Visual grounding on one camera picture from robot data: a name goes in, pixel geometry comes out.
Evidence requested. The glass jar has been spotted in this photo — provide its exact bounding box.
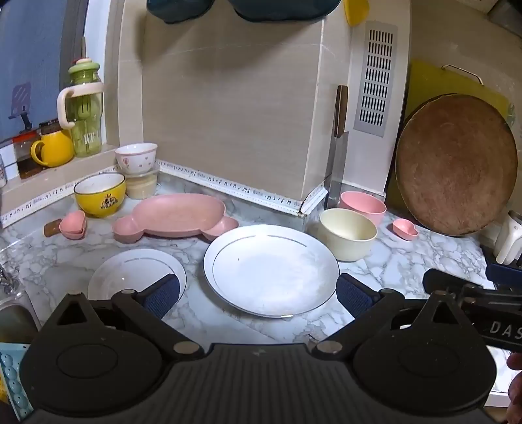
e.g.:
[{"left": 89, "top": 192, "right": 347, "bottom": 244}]
[{"left": 12, "top": 134, "right": 43, "bottom": 180}]

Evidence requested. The large white plate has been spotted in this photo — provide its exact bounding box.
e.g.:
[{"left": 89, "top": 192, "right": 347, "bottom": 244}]
[{"left": 203, "top": 224, "right": 340, "bottom": 319}]

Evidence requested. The pink bear-shaped plate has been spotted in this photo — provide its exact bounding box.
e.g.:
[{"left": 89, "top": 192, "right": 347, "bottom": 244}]
[{"left": 112, "top": 193, "right": 239, "bottom": 244}]

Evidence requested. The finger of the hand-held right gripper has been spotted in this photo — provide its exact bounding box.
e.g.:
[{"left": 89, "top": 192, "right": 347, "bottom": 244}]
[
  {"left": 486, "top": 263, "right": 522, "bottom": 283},
  {"left": 423, "top": 268, "right": 486, "bottom": 302}
]

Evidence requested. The grey vent grille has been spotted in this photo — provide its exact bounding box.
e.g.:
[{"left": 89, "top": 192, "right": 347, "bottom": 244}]
[{"left": 353, "top": 20, "right": 398, "bottom": 137}]

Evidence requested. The clear plastic container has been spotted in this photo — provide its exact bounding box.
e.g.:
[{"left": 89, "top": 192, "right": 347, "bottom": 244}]
[{"left": 124, "top": 163, "right": 161, "bottom": 200}]

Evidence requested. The yellow mug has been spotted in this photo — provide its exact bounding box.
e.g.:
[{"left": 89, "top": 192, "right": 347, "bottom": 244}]
[{"left": 30, "top": 129, "right": 75, "bottom": 168}]

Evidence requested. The round wooden cutting board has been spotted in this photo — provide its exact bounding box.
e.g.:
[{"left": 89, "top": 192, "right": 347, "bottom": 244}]
[{"left": 395, "top": 94, "right": 519, "bottom": 237}]

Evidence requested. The metal faucet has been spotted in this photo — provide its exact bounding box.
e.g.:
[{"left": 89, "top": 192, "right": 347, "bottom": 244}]
[{"left": 0, "top": 261, "right": 21, "bottom": 295}]

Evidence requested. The person's right hand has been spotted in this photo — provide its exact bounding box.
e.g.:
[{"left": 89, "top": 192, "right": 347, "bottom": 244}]
[{"left": 506, "top": 351, "right": 522, "bottom": 424}]

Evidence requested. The teal hanging cloth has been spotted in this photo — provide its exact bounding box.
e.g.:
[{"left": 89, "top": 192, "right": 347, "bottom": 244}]
[{"left": 147, "top": 0, "right": 213, "bottom": 23}]

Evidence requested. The cream bowl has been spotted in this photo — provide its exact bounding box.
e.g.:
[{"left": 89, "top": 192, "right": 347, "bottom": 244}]
[{"left": 318, "top": 208, "right": 378, "bottom": 262}]

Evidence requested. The light blue dotted mat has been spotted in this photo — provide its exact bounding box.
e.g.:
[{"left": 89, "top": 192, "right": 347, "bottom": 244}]
[{"left": 0, "top": 342, "right": 34, "bottom": 420}]

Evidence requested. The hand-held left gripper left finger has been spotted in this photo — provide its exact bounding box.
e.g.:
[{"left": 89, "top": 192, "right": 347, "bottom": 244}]
[{"left": 38, "top": 273, "right": 205, "bottom": 361}]

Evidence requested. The steel sink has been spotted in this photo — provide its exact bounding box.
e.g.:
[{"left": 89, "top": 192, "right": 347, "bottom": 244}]
[{"left": 0, "top": 299, "right": 42, "bottom": 344}]

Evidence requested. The pink bowl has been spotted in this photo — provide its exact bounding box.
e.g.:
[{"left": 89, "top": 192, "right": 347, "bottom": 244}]
[{"left": 338, "top": 191, "right": 387, "bottom": 227}]

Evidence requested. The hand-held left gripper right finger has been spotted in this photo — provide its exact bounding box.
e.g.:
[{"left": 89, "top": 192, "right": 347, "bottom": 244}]
[{"left": 312, "top": 273, "right": 474, "bottom": 361}]

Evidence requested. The cleaver with wooden handle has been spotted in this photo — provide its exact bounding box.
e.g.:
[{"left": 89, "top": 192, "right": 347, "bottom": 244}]
[{"left": 324, "top": 85, "right": 350, "bottom": 199}]

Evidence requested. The yellow plastic cutting board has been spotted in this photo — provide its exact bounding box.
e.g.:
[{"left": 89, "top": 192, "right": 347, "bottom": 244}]
[{"left": 385, "top": 60, "right": 515, "bottom": 208}]

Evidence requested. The yellow plastic scraper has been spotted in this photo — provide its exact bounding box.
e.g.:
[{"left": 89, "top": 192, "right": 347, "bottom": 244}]
[{"left": 343, "top": 0, "right": 370, "bottom": 27}]

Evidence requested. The dark blue hanging cloth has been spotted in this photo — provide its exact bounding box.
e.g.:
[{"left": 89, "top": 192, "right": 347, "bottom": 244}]
[{"left": 232, "top": 0, "right": 341, "bottom": 22}]

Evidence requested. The small white plate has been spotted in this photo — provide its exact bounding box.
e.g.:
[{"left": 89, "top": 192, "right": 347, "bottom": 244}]
[{"left": 87, "top": 249, "right": 187, "bottom": 304}]

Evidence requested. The yellow enamel cup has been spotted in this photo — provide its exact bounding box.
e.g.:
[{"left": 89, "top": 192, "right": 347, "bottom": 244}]
[{"left": 74, "top": 172, "right": 127, "bottom": 219}]

